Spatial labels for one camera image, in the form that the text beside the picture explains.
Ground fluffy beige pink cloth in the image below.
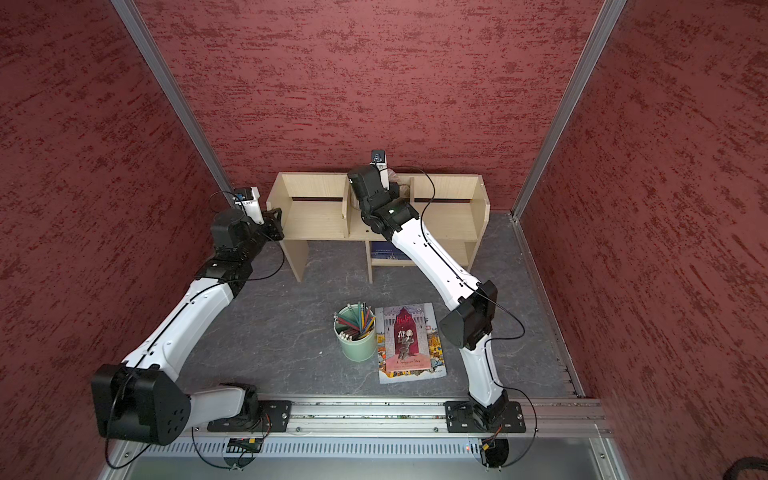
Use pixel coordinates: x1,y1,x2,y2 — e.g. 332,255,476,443
387,169,411,198

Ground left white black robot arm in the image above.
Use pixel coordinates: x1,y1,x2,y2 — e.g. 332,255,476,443
91,208,284,445

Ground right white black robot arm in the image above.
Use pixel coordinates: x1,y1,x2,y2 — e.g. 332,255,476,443
347,164,508,430

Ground light wooden bookshelf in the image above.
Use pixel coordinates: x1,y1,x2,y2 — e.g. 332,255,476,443
267,172,491,281

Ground dark blue book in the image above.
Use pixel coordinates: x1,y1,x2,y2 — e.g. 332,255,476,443
370,241,410,261

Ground coloured pencils bundle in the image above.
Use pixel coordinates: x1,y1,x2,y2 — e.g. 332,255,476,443
334,302,375,342

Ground green pencil cup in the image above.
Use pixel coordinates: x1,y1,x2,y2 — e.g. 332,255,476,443
336,327,377,362

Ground colourful illustrated book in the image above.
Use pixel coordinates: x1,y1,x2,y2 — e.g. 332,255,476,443
375,303,447,385

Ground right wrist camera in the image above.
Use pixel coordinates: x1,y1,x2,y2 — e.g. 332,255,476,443
370,149,389,189

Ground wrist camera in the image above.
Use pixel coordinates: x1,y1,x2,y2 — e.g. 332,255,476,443
370,149,389,189
233,187,264,225

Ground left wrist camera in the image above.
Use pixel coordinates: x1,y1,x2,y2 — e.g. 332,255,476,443
233,187,264,225

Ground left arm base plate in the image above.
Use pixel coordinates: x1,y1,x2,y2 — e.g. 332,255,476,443
206,400,293,434

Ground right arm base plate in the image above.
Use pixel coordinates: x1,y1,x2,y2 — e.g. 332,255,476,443
444,400,527,434

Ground aluminium mounting rail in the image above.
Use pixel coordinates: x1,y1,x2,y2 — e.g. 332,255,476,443
122,395,613,439

